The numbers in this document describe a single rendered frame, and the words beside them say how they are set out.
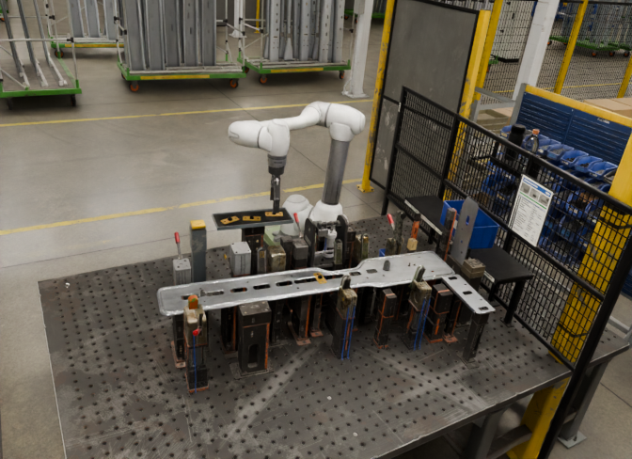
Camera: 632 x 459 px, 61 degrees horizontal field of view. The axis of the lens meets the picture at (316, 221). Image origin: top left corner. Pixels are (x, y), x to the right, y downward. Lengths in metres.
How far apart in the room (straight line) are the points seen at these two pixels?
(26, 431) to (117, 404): 1.05
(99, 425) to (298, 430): 0.74
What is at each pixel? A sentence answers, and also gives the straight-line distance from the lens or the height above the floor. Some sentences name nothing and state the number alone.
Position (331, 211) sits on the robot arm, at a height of 1.02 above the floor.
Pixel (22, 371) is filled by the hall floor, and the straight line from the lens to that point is 3.63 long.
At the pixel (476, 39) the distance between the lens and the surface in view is 4.42.
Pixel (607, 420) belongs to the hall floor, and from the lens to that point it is 3.77.
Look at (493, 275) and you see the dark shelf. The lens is 2.66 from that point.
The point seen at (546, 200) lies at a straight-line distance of 2.66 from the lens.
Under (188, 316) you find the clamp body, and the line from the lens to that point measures 2.10.
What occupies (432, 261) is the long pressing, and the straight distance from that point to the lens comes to 2.70.
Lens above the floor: 2.36
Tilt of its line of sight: 28 degrees down
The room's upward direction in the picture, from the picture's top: 6 degrees clockwise
